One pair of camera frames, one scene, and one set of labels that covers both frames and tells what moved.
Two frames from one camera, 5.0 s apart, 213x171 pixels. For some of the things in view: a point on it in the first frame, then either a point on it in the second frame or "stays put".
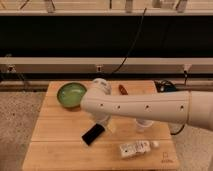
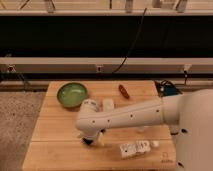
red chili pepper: (122, 90) stays put
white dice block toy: (139, 147) stays put
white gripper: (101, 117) -> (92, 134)
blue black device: (165, 86) stays put
